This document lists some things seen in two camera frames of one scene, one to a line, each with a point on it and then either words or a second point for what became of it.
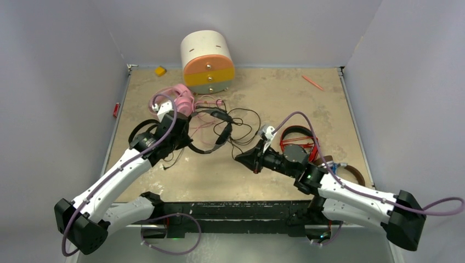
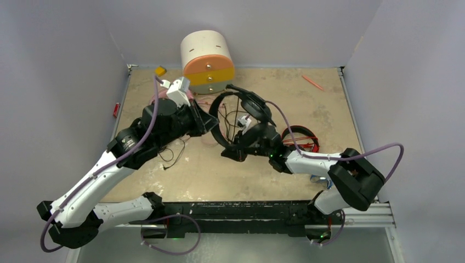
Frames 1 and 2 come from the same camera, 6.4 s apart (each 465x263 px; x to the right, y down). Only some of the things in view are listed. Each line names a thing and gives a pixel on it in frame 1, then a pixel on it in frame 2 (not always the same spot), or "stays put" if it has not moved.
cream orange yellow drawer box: [208, 62] stays put
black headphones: [225, 134] to [251, 103]
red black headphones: [301, 136] stays put
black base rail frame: [181, 220] stays put
